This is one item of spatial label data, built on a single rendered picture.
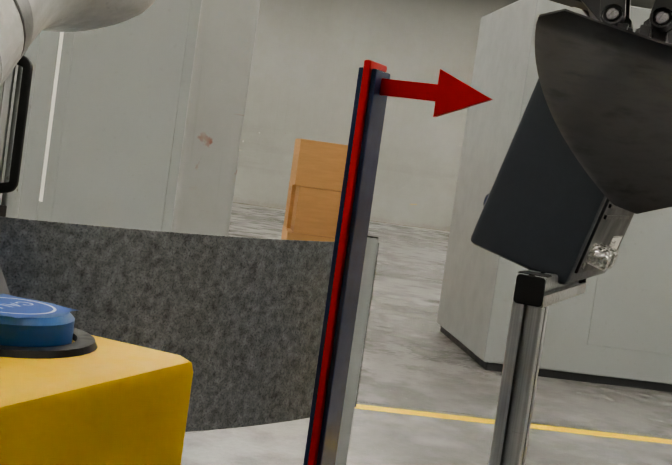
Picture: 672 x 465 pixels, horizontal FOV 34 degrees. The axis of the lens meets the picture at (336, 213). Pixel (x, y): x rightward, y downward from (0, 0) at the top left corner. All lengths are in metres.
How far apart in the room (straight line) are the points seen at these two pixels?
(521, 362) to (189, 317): 1.21
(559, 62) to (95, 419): 0.27
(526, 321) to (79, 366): 0.79
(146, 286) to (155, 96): 4.25
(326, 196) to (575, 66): 7.97
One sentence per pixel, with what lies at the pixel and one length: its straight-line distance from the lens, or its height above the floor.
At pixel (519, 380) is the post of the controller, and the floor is 0.95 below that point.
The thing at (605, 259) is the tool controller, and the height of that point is 1.08.
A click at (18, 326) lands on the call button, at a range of 0.34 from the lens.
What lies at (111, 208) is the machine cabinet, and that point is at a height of 0.66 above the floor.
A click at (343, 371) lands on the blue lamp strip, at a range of 0.58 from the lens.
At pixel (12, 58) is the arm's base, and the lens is 0.75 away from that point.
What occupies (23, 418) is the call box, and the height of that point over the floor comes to 1.07.
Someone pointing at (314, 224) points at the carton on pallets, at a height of 0.59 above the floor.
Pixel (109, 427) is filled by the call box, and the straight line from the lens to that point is 0.32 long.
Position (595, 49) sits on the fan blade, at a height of 1.20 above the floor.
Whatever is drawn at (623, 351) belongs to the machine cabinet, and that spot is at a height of 0.22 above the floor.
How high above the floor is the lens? 1.14
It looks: 3 degrees down
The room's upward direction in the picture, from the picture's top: 8 degrees clockwise
